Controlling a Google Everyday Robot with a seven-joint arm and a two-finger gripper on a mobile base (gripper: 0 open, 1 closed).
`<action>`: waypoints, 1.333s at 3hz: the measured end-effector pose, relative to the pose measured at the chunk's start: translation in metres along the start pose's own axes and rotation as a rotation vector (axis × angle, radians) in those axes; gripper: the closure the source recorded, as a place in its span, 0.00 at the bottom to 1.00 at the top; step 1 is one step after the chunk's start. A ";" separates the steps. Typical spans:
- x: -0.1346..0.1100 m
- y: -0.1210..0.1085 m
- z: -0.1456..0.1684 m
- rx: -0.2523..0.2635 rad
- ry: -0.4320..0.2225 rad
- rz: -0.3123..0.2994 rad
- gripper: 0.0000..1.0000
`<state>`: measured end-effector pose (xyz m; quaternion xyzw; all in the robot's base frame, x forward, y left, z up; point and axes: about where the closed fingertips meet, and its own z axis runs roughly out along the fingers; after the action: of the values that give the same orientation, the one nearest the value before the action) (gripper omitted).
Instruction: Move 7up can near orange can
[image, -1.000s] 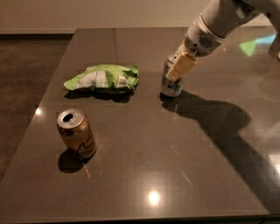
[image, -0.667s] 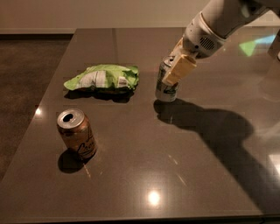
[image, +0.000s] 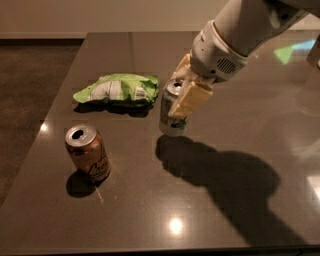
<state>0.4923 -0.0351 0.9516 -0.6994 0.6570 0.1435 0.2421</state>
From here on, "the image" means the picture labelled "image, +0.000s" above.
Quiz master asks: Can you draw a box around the white green 7up can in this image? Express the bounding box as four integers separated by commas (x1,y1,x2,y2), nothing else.
158,78,189,138

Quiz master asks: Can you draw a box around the orange soda can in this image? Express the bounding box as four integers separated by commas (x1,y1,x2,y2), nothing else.
65,124,111,182

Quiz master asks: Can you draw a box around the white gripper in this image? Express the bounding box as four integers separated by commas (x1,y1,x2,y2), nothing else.
168,20,248,119

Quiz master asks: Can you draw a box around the green chip bag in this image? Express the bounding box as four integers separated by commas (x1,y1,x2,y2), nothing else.
73,73,159,104

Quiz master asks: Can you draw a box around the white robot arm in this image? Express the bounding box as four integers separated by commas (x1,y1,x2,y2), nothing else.
169,0,320,119

